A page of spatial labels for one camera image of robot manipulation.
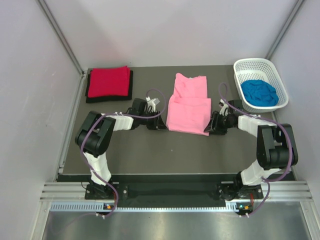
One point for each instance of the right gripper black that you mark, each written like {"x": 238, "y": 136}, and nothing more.
{"x": 213, "y": 126}

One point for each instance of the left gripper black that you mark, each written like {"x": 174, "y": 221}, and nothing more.
{"x": 157, "y": 123}

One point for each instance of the pink t shirt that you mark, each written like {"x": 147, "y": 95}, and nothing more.
{"x": 189, "y": 107}

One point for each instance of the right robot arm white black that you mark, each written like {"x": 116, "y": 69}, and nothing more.
{"x": 276, "y": 148}

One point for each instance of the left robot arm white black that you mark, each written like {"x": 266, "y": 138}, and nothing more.
{"x": 94, "y": 137}

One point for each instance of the folded red t shirt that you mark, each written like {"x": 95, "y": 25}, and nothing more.
{"x": 106, "y": 82}

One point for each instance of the blue t shirt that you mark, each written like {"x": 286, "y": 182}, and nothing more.
{"x": 259, "y": 93}

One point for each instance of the folded black t shirt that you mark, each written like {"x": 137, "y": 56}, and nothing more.
{"x": 108, "y": 98}

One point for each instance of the white plastic basket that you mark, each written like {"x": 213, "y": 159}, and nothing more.
{"x": 259, "y": 69}

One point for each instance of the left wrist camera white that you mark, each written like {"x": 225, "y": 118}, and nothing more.
{"x": 152, "y": 101}

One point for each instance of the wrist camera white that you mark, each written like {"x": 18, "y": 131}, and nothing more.
{"x": 152, "y": 101}
{"x": 223, "y": 105}

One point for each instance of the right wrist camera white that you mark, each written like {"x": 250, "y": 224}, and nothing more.
{"x": 223, "y": 105}

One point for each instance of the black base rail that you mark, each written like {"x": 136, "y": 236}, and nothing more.
{"x": 172, "y": 190}

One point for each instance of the grey slotted cable duct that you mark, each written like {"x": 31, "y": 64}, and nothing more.
{"x": 102, "y": 207}

